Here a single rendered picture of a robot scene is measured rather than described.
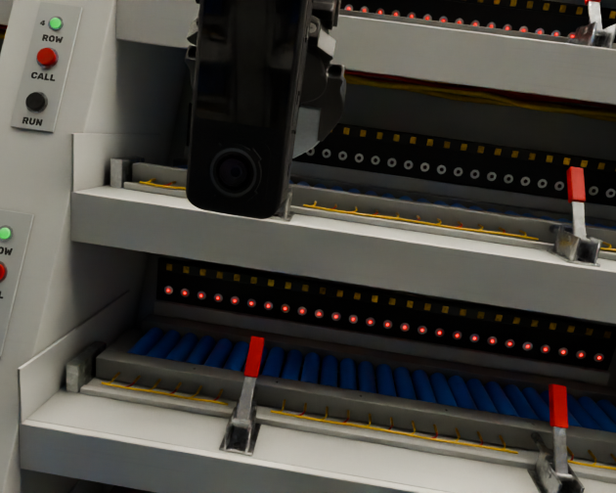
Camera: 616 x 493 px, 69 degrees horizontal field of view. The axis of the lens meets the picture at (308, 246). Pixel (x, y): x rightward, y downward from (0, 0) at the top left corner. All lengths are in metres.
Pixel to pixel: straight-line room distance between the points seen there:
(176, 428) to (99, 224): 0.19
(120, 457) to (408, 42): 0.44
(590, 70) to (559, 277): 0.19
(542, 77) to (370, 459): 0.37
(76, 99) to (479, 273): 0.39
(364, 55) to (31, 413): 0.43
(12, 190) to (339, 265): 0.30
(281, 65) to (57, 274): 0.31
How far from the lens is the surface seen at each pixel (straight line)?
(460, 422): 0.47
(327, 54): 0.25
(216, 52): 0.21
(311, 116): 0.30
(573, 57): 0.50
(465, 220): 0.47
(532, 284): 0.43
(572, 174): 0.48
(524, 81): 0.48
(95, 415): 0.46
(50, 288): 0.44
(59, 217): 0.45
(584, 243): 0.46
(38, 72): 0.50
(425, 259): 0.39
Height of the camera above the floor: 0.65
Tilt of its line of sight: 7 degrees up
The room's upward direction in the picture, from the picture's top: 9 degrees clockwise
